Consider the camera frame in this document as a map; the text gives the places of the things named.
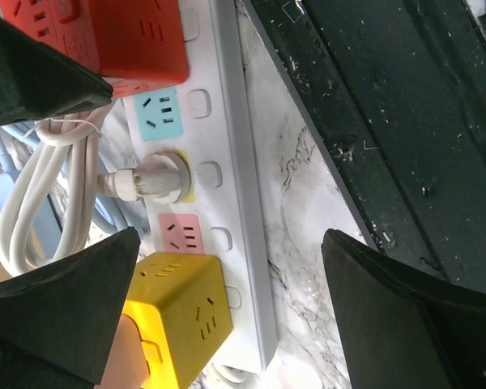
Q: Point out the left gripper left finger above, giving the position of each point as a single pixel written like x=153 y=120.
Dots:
x=58 y=322

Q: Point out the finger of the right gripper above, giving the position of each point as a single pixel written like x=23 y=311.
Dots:
x=38 y=82

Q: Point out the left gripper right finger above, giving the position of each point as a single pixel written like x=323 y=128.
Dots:
x=401 y=327

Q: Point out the yellow cube socket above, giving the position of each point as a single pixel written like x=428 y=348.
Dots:
x=179 y=304

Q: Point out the red cube socket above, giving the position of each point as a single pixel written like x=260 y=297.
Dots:
x=137 y=46

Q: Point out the black metal base rail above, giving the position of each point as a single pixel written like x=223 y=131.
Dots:
x=394 y=92

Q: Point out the white multicolour power strip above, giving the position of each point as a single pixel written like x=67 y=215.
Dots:
x=206 y=120

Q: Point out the white round plug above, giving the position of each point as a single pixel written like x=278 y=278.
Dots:
x=162 y=177

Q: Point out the pink charger plug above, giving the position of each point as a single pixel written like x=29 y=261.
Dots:
x=126 y=366

